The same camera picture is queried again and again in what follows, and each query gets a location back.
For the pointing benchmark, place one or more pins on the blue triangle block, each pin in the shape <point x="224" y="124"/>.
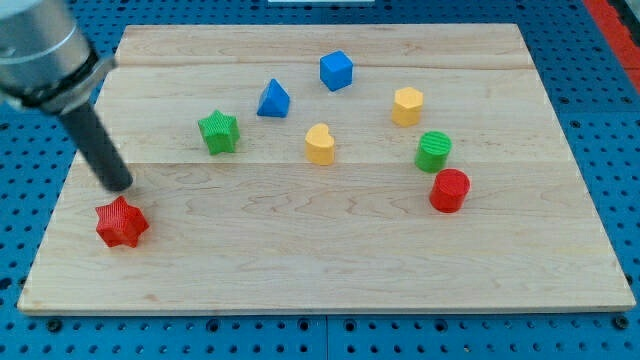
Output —
<point x="274" y="101"/>

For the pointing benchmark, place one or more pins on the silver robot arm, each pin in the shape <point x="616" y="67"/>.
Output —
<point x="48" y="64"/>

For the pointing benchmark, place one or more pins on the red cylinder block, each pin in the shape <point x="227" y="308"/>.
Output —
<point x="449" y="190"/>

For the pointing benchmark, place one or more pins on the green star block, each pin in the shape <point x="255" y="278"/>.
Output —
<point x="220" y="132"/>

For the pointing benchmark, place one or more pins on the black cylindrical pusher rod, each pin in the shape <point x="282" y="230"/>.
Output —
<point x="93" y="141"/>

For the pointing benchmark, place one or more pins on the blue cube block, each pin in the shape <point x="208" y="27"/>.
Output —
<point x="336" y="70"/>

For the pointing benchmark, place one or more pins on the red star block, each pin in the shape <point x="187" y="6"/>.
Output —
<point x="120" y="223"/>

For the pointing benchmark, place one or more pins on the light wooden board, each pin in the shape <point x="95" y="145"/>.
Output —
<point x="265" y="231"/>

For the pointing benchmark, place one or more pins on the yellow heart block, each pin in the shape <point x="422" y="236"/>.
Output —
<point x="320" y="145"/>

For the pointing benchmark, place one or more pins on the green cylinder block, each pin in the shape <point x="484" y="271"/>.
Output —
<point x="432" y="151"/>

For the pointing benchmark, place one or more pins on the yellow hexagon block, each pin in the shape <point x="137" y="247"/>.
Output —
<point x="407" y="106"/>

